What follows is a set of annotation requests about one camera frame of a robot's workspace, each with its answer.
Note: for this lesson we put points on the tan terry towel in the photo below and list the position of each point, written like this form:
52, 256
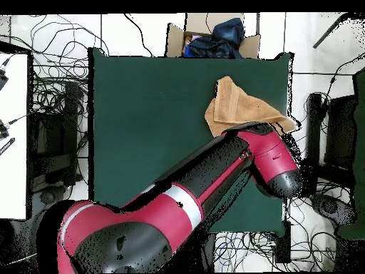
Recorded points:
236, 108

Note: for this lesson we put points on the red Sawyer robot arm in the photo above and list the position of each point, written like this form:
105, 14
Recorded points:
171, 211

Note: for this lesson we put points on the black flat strip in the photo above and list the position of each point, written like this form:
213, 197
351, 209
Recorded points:
7, 146

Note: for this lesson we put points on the dark green table cloth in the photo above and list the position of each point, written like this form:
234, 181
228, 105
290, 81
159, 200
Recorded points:
142, 114

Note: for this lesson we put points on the cardboard box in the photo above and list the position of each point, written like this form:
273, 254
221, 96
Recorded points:
174, 42

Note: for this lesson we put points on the dark blue clothes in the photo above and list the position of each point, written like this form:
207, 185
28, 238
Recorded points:
222, 42

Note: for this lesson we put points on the black rectangular block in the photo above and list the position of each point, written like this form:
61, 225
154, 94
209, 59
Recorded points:
283, 245

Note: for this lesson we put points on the grey chair base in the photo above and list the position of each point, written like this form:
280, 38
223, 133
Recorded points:
47, 197

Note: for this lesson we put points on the dark chair base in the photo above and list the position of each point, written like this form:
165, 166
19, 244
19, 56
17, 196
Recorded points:
330, 207

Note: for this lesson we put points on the white desk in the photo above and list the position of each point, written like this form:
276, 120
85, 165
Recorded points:
14, 171

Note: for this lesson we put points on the green covered table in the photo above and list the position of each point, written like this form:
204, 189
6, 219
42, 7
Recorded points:
360, 142

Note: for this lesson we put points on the black rod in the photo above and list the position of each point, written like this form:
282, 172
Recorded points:
328, 31

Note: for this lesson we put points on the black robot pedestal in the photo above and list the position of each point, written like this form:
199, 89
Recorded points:
205, 251

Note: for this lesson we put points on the black metal frame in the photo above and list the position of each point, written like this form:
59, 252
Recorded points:
70, 114
313, 128

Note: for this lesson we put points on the black camera device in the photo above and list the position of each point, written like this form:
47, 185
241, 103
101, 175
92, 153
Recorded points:
2, 131
2, 80

